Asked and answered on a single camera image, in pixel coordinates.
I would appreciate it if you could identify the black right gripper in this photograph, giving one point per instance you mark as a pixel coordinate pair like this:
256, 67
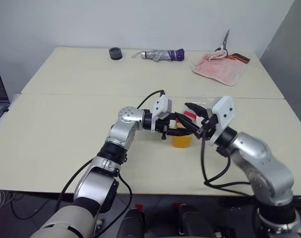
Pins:
209, 127

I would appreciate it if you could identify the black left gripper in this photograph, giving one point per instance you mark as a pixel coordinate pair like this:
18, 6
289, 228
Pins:
165, 124

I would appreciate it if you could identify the clear wine glass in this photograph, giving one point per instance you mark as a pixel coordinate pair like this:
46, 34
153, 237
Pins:
202, 101

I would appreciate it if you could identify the clear bottle with orange drink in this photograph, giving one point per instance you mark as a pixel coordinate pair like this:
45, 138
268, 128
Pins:
181, 142

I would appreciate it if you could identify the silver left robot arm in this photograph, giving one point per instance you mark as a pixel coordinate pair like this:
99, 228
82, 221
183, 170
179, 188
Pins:
125, 129

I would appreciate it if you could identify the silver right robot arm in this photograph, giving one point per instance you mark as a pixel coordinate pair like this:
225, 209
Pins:
264, 161

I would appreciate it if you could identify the pink towel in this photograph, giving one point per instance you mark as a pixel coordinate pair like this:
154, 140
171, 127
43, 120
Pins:
219, 69

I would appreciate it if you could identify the folded silver purple umbrella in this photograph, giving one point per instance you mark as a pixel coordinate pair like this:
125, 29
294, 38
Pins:
160, 55

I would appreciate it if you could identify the orange and black tool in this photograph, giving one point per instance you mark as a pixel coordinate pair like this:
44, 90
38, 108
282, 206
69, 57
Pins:
239, 57

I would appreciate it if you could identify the dark rounded shape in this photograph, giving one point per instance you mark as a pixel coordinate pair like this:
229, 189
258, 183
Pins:
132, 224
195, 223

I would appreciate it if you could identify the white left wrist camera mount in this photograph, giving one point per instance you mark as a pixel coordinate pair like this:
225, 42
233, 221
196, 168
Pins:
161, 105

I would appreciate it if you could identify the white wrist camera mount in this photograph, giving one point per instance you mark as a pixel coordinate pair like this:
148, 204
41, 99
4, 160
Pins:
161, 105
223, 111

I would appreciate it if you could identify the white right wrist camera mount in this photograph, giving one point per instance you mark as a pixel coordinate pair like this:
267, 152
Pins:
223, 111

